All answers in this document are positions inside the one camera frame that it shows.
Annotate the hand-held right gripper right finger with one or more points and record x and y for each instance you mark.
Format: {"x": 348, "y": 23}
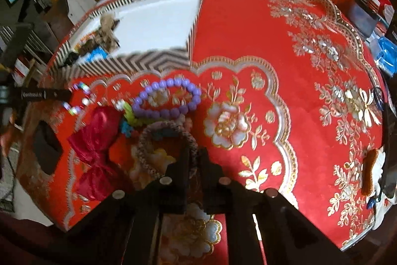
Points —
{"x": 206, "y": 170}

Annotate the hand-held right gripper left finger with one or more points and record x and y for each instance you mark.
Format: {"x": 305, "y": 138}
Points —
{"x": 183, "y": 167}

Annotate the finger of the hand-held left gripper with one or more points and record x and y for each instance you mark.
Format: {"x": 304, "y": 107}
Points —
{"x": 46, "y": 95}

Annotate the zigzag patterned box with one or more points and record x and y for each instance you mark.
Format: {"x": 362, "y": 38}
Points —
{"x": 155, "y": 16}

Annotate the black hair accessory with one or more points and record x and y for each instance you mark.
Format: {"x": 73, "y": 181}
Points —
{"x": 70, "y": 59}

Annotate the blue hair accessory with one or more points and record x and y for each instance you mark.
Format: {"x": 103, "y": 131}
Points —
{"x": 94, "y": 55}

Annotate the red satin bow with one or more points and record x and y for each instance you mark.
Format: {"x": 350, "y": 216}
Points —
{"x": 102, "y": 128}

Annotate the green and blue bead ornament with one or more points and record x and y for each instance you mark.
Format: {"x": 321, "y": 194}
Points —
{"x": 133, "y": 121}

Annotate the blurred orange-brown object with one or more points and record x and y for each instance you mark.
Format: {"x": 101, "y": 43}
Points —
{"x": 31, "y": 165}

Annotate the white board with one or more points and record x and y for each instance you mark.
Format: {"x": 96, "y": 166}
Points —
{"x": 79, "y": 4}

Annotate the red embroidered tablecloth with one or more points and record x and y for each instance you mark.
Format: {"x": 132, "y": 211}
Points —
{"x": 248, "y": 66}

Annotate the orange plush ornament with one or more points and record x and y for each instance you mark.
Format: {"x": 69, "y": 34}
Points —
{"x": 372, "y": 173}

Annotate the blue plastic bag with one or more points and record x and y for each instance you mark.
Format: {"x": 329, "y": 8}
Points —
{"x": 387, "y": 57}

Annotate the dark storage box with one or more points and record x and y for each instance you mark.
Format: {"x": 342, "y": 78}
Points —
{"x": 364, "y": 15}

